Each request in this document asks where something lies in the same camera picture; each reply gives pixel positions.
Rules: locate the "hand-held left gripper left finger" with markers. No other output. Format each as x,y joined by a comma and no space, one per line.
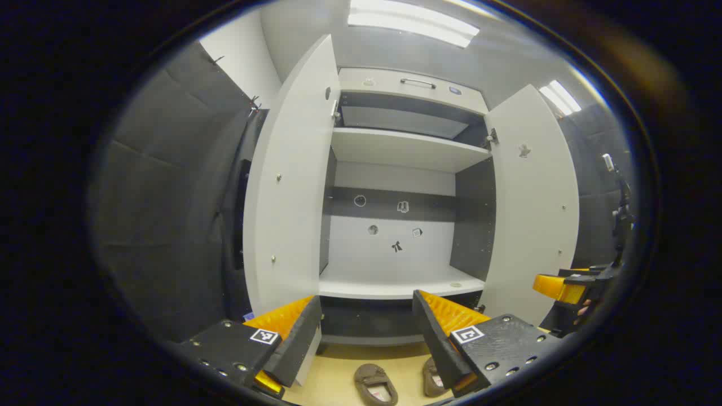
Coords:
299,344

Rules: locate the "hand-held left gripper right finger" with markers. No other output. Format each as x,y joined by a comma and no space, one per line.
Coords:
437,344

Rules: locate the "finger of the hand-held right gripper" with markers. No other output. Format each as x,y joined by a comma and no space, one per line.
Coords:
558,286

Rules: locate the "brown fuzzy shoe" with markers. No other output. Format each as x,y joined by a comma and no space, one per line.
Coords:
372,376
432,380

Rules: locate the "white cabinet door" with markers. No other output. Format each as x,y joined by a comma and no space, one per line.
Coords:
533,225
287,186

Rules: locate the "grey white shoe cabinet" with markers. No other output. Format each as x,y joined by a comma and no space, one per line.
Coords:
395,146

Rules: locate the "metal door hinge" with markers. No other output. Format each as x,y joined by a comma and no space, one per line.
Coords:
492,137
337,111

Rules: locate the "black backdrop cloth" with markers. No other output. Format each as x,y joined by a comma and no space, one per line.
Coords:
163,197
595,214

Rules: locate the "ceiling light panel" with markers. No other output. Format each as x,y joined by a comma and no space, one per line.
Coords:
412,22
559,97

